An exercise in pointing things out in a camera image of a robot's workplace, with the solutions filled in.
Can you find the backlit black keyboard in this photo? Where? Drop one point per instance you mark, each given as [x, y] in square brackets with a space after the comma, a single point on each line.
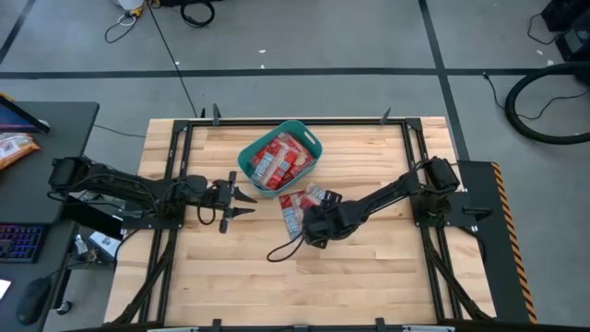
[20, 242]

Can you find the white power strip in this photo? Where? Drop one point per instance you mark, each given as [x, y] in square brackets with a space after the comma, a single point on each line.
[105, 243]

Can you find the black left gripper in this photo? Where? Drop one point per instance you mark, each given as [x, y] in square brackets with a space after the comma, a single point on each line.
[226, 196]

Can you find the teal plastic basket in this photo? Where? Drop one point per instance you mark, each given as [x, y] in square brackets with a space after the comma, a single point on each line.
[290, 125]

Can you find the black desk caster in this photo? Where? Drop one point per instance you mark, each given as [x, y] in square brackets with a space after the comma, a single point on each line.
[64, 307]

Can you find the black computer monitor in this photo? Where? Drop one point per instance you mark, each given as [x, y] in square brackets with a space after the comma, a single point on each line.
[18, 117]

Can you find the black equipment box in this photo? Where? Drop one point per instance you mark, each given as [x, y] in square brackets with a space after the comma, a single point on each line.
[574, 43]
[567, 14]

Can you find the orange snack bag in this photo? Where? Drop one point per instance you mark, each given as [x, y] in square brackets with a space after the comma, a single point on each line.
[16, 148]

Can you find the black desk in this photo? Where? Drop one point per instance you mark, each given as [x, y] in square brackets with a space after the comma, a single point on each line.
[27, 193]

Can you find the black platform with hazard stripe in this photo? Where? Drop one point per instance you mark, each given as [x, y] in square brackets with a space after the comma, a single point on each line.
[498, 258]

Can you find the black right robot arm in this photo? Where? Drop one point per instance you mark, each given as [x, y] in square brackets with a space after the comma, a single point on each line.
[392, 191]

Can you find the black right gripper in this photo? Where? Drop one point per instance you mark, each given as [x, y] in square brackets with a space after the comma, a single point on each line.
[322, 226]

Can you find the black aluminium frame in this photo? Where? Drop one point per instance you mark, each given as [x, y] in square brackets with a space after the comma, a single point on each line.
[345, 122]

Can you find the black computer mouse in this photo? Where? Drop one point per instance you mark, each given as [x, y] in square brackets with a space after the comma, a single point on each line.
[33, 302]

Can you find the white floor object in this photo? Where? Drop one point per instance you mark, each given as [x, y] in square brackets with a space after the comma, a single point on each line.
[129, 3]

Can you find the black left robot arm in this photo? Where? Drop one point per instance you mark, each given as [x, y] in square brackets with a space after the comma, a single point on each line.
[120, 182]

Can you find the black frame clamp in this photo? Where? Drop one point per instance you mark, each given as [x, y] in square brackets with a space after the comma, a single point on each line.
[385, 116]
[215, 115]
[216, 325]
[380, 324]

